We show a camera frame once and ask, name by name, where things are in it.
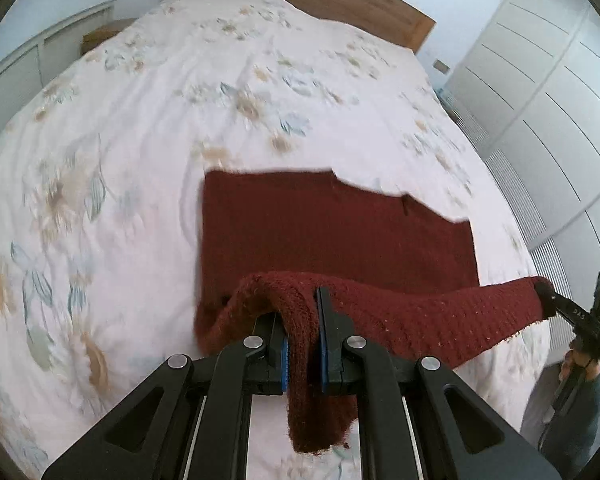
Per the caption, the wooden nightstand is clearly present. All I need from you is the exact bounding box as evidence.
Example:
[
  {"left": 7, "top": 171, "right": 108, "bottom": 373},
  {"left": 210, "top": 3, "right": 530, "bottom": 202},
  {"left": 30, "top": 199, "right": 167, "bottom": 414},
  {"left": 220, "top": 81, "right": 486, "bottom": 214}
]
[
  {"left": 81, "top": 18, "right": 135, "bottom": 55},
  {"left": 434, "top": 88, "right": 460, "bottom": 124}
]

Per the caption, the person right hand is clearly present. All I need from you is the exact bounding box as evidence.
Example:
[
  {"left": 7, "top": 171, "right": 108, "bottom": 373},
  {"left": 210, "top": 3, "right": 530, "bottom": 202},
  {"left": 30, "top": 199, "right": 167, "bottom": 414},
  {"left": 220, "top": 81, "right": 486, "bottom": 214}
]
[{"left": 558, "top": 347, "right": 600, "bottom": 382}]

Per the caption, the dark red knit sweater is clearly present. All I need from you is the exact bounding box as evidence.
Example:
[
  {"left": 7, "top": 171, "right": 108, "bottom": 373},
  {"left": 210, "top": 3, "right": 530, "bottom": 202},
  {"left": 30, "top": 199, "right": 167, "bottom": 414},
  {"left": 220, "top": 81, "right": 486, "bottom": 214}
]
[{"left": 195, "top": 170, "right": 552, "bottom": 453}]

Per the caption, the left white cabinet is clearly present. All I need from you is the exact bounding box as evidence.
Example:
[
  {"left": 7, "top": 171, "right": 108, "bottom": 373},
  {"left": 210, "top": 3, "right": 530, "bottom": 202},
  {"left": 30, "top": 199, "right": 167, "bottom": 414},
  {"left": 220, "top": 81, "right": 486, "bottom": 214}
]
[{"left": 0, "top": 0, "right": 116, "bottom": 134}]

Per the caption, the white wardrobe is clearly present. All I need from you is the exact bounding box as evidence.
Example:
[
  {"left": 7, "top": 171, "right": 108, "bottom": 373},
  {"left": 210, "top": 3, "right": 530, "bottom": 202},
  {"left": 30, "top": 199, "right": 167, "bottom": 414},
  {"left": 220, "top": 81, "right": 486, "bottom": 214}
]
[{"left": 442, "top": 0, "right": 600, "bottom": 351}]

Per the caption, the right wall switch plate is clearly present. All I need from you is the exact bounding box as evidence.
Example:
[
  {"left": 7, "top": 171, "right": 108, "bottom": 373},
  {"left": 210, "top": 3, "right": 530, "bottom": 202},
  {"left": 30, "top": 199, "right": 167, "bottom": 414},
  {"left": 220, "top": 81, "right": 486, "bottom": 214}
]
[{"left": 434, "top": 60, "right": 450, "bottom": 74}]

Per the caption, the floral pink bedspread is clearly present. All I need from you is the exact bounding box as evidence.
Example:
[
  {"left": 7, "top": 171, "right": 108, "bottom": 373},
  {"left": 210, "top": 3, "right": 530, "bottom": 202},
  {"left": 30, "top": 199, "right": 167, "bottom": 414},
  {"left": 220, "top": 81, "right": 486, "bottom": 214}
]
[{"left": 0, "top": 0, "right": 535, "bottom": 479}]

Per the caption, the right wooden nightstand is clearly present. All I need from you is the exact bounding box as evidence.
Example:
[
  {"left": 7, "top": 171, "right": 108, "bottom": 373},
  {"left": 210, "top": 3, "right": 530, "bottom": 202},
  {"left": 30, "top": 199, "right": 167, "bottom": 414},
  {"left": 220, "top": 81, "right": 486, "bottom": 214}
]
[{"left": 434, "top": 88, "right": 460, "bottom": 124}]

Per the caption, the person grey forearm sleeve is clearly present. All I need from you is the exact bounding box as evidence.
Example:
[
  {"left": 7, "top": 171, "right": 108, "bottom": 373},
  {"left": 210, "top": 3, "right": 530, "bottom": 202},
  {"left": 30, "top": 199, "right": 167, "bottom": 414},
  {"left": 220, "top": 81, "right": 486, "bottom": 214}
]
[{"left": 540, "top": 374, "right": 600, "bottom": 479}]

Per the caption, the left wooden nightstand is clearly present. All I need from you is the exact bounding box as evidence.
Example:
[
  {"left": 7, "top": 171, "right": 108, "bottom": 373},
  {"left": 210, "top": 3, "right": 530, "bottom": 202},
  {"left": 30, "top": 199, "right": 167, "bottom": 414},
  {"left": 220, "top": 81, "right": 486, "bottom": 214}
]
[{"left": 81, "top": 18, "right": 135, "bottom": 55}]

